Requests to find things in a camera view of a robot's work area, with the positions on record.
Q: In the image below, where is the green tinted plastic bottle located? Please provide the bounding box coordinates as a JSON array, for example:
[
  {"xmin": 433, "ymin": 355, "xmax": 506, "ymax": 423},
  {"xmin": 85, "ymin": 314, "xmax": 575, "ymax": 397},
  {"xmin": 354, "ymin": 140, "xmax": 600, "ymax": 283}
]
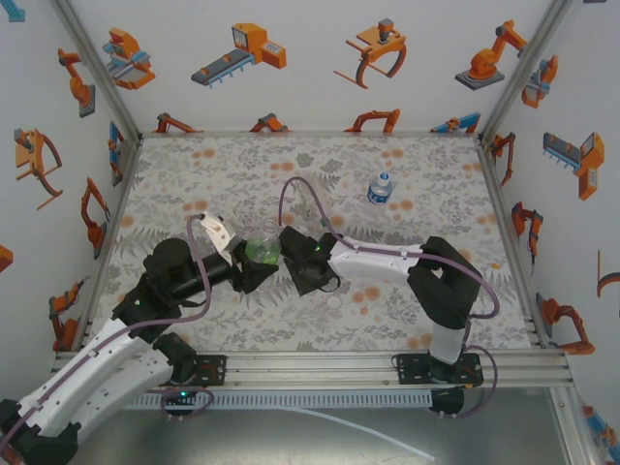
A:
[{"xmin": 244, "ymin": 218, "xmax": 283, "ymax": 265}]

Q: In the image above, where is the clear bottle with green label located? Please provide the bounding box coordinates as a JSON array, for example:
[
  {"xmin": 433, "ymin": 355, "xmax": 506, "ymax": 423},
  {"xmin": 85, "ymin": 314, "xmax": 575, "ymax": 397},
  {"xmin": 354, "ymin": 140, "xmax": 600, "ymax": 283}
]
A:
[{"xmin": 293, "ymin": 171, "xmax": 330, "ymax": 224}]

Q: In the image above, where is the blue label plastic bottle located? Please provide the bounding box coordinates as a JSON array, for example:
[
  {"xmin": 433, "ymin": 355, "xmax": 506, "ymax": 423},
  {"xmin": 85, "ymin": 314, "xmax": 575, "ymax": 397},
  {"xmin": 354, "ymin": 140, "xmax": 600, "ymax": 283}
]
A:
[{"xmin": 365, "ymin": 171, "xmax": 392, "ymax": 205}]

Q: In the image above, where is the floral patterned tablecloth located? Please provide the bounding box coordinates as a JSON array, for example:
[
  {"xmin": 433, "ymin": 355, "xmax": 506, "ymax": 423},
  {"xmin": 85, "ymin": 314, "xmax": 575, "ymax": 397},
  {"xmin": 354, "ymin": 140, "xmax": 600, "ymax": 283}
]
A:
[{"xmin": 77, "ymin": 134, "xmax": 542, "ymax": 354}]

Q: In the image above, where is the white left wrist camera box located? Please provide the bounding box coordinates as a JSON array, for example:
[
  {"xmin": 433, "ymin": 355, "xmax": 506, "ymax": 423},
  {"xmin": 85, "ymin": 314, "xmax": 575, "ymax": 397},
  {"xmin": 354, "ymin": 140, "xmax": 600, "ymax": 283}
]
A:
[{"xmin": 200, "ymin": 211, "xmax": 242, "ymax": 257}]

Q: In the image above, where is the aluminium side frame rail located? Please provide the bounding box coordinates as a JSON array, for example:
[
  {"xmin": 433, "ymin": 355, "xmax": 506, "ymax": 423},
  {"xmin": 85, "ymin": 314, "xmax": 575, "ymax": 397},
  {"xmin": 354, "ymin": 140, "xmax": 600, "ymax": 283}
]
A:
[
  {"xmin": 76, "ymin": 138, "xmax": 145, "ymax": 351},
  {"xmin": 477, "ymin": 142, "xmax": 551, "ymax": 349}
]

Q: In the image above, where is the aluminium front frame rail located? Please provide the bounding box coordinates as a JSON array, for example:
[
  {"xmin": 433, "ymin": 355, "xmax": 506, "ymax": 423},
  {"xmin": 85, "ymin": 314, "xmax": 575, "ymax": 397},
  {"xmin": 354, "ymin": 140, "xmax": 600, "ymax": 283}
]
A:
[{"xmin": 51, "ymin": 351, "xmax": 569, "ymax": 389}]

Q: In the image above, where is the white slotted cable duct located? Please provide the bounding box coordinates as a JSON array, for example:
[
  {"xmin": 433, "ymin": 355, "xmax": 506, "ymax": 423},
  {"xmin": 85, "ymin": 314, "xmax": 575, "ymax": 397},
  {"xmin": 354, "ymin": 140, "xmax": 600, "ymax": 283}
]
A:
[{"xmin": 104, "ymin": 390, "xmax": 434, "ymax": 411}]

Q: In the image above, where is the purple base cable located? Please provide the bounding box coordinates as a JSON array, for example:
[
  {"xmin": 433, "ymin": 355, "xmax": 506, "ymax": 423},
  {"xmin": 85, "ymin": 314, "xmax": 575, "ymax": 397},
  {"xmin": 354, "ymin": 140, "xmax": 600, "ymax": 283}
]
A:
[
  {"xmin": 161, "ymin": 385, "xmax": 213, "ymax": 423},
  {"xmin": 435, "ymin": 341, "xmax": 500, "ymax": 420}
]

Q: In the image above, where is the aluminium frame post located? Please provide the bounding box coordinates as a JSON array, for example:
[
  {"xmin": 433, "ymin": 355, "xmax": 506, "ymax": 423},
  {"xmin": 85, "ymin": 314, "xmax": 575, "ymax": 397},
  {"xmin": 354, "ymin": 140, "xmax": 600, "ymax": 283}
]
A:
[
  {"xmin": 51, "ymin": 0, "xmax": 144, "ymax": 140},
  {"xmin": 477, "ymin": 0, "xmax": 575, "ymax": 144}
]

